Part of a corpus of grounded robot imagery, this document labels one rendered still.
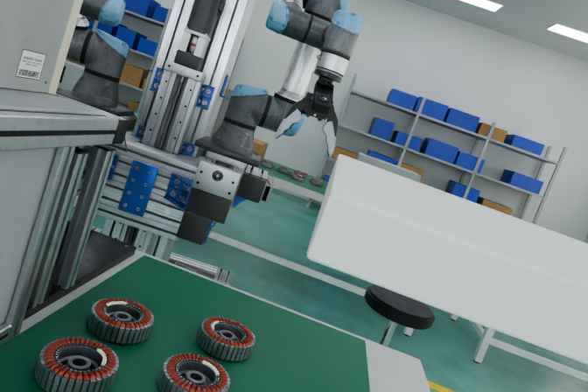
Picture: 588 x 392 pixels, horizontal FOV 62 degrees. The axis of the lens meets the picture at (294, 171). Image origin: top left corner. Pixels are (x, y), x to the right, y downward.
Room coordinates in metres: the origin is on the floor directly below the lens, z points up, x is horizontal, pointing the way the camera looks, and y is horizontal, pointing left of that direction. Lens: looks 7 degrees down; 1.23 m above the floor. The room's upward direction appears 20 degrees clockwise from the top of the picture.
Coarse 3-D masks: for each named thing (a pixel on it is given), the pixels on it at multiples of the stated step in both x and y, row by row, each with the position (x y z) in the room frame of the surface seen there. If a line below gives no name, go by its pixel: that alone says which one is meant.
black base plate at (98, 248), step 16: (64, 240) 1.11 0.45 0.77; (96, 240) 1.18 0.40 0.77; (112, 240) 1.21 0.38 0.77; (96, 256) 1.08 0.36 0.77; (112, 256) 1.11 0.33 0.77; (128, 256) 1.19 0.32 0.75; (80, 272) 0.98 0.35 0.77; (96, 272) 1.02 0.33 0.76; (48, 288) 0.87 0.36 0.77; (48, 304) 0.85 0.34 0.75
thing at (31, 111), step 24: (0, 96) 0.68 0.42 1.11; (24, 96) 0.75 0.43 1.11; (48, 96) 0.84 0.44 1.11; (0, 120) 0.56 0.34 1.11; (24, 120) 0.60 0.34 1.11; (48, 120) 0.65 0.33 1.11; (72, 120) 0.71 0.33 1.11; (96, 120) 0.78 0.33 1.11; (120, 120) 0.87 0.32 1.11; (0, 144) 0.57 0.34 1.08; (24, 144) 0.62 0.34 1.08; (48, 144) 0.67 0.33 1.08; (72, 144) 0.73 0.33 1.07; (96, 144) 0.81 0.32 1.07
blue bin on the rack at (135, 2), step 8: (128, 0) 7.25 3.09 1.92; (136, 0) 7.25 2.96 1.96; (144, 0) 7.24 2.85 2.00; (152, 0) 7.32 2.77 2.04; (128, 8) 7.25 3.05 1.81; (136, 8) 7.25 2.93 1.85; (144, 8) 7.24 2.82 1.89; (152, 8) 7.40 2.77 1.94; (144, 16) 7.24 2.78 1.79; (152, 16) 7.48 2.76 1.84
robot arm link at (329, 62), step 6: (324, 54) 1.24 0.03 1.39; (330, 54) 1.23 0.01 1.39; (318, 60) 1.25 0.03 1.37; (324, 60) 1.23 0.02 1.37; (330, 60) 1.23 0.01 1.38; (336, 60) 1.23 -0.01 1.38; (342, 60) 1.23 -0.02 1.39; (318, 66) 1.24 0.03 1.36; (324, 66) 1.23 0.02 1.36; (330, 66) 1.23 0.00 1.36; (336, 66) 1.23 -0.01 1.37; (342, 66) 1.24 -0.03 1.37; (330, 72) 1.23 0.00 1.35; (336, 72) 1.23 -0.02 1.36; (342, 72) 1.24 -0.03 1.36
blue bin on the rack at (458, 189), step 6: (450, 180) 7.27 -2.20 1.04; (450, 186) 7.12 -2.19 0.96; (456, 186) 6.90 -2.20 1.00; (462, 186) 6.89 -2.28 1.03; (450, 192) 6.99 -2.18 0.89; (456, 192) 6.90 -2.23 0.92; (462, 192) 6.89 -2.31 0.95; (468, 192) 6.89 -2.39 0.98; (474, 192) 6.88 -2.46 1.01; (468, 198) 6.88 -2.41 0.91; (474, 198) 6.88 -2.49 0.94
